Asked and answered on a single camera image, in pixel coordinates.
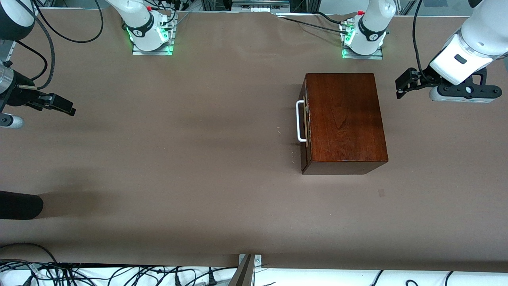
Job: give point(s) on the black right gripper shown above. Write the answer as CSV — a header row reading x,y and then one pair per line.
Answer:
x,y
18,96

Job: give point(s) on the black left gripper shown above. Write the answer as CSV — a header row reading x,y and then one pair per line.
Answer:
x,y
424,76

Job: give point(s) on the light wood drawer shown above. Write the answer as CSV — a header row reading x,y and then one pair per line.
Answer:
x,y
305,85

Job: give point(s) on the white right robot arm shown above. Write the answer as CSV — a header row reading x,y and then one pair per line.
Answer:
x,y
139,24

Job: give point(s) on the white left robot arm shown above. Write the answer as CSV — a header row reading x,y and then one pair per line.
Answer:
x,y
369,28

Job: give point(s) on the dark wooden cabinet box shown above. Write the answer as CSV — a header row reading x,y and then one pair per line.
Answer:
x,y
345,119

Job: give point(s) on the black round-ended cylinder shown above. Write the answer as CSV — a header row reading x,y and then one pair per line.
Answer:
x,y
20,204

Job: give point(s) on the large paper table cover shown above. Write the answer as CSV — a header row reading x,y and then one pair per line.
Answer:
x,y
198,159

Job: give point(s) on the dark metal beam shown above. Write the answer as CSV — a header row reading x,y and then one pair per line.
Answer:
x,y
242,276

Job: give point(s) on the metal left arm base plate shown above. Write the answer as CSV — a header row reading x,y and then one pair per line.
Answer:
x,y
377,57

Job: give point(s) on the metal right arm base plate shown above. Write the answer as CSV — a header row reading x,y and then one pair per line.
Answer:
x,y
137,51

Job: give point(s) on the silver corner bracket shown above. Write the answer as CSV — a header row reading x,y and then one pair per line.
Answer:
x,y
257,260

